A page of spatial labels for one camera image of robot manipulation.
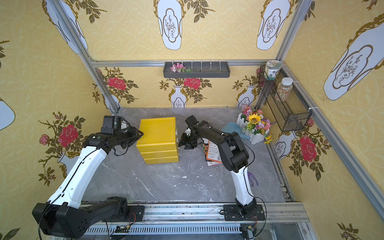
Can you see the artificial flower bouquet white fence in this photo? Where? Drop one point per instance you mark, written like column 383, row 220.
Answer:
column 254, row 126

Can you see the aluminium corner frame post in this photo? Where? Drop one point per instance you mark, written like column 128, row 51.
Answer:
column 63, row 18

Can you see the black wire mesh basket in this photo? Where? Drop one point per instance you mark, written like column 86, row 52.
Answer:
column 291, row 114

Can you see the clear jar white lid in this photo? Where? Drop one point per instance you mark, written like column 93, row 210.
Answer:
column 284, row 89

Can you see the orange marigold seed bag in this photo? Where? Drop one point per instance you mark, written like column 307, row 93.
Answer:
column 213, row 153
column 213, row 163

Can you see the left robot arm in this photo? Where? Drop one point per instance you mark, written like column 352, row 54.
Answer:
column 62, row 215

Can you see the light blue plastic dustpan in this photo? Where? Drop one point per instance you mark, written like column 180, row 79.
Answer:
column 233, row 127

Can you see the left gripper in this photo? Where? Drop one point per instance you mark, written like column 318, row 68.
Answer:
column 132, row 133

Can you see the jar with patterned label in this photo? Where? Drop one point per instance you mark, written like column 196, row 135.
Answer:
column 272, row 69

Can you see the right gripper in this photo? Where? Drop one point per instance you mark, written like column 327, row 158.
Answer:
column 190, row 137

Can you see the grey wall shelf tray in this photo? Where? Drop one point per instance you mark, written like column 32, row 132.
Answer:
column 200, row 69

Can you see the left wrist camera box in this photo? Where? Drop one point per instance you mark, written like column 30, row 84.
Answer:
column 111, row 125

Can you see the yellow plastic drawer cabinet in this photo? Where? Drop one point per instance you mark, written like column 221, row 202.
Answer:
column 159, row 144

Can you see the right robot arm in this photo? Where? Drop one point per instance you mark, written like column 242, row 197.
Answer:
column 234, row 157

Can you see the small pink flowers on shelf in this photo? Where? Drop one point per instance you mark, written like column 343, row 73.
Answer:
column 179, row 68

